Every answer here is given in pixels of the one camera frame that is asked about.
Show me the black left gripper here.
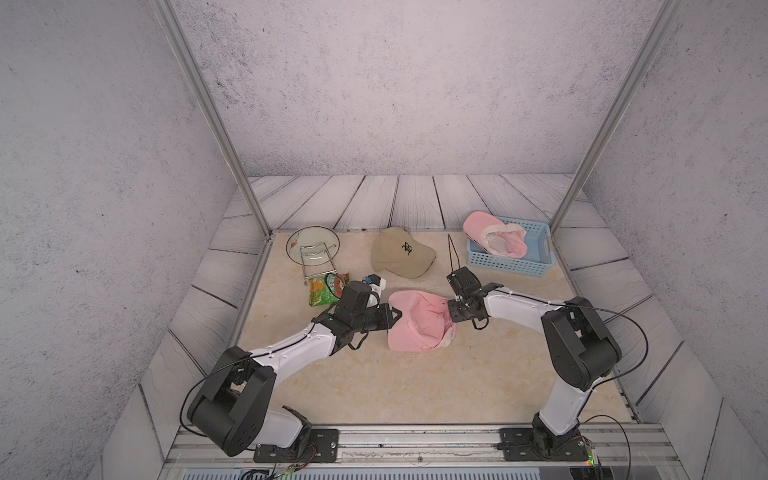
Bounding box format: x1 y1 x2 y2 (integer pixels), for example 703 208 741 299
350 302 403 334

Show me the pink baseball cap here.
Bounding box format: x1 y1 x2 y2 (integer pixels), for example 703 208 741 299
387 290 456 352
463 211 528 259

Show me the beige baseball cap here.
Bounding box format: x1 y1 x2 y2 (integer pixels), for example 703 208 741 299
371 227 436 279

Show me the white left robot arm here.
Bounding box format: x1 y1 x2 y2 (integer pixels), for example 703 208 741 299
180 275 402 464

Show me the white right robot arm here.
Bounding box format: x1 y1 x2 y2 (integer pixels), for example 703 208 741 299
447 267 622 462

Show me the green snack bag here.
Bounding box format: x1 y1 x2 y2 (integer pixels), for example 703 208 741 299
308 272 349 307

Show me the light blue plastic basket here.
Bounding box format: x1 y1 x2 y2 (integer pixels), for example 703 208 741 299
463 211 555 277

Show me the pale green ceramic plate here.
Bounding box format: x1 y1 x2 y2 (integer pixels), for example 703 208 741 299
286 226 340 265

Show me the metal wire plate rack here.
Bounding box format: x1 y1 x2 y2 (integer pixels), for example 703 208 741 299
299 242 338 284

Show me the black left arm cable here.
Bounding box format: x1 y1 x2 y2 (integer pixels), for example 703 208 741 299
178 353 253 439

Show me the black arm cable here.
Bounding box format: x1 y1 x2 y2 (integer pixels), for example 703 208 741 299
563 302 650 391
178 353 253 439

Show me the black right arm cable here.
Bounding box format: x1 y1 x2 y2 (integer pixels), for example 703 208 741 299
563 302 650 391

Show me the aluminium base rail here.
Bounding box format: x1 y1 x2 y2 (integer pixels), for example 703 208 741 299
164 418 678 471

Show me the right aluminium frame post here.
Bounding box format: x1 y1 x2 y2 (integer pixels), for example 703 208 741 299
549 0 684 234

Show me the aluminium frame post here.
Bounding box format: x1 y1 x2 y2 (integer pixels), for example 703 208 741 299
152 0 272 237
549 0 684 234

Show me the left aluminium frame post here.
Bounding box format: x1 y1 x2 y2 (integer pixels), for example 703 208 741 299
152 0 272 237

